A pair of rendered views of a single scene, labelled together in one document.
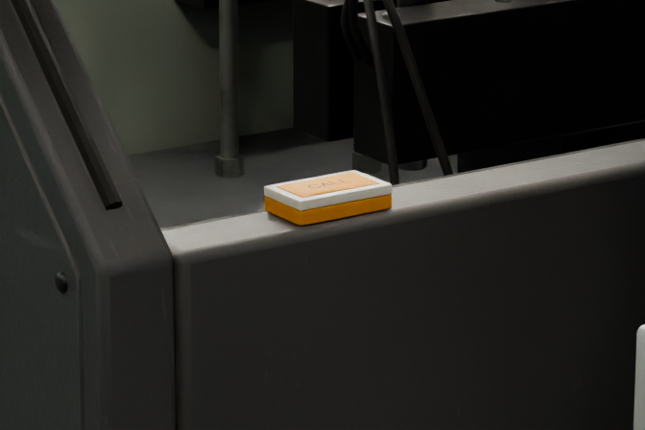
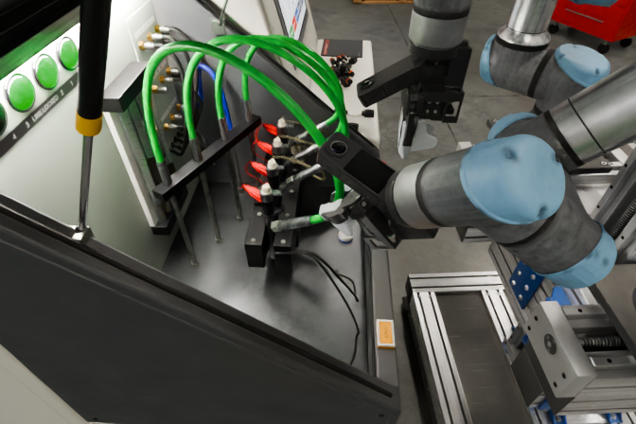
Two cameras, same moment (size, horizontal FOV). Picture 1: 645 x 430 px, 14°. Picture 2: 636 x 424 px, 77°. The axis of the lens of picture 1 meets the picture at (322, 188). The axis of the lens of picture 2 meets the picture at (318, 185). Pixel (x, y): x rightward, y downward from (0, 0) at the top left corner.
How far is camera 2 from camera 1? 111 cm
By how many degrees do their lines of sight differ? 52
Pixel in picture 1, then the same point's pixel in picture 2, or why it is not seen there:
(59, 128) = (371, 391)
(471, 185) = (383, 297)
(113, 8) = (146, 249)
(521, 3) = (291, 214)
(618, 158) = (381, 261)
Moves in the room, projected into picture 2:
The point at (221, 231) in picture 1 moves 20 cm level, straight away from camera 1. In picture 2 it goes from (387, 366) to (294, 307)
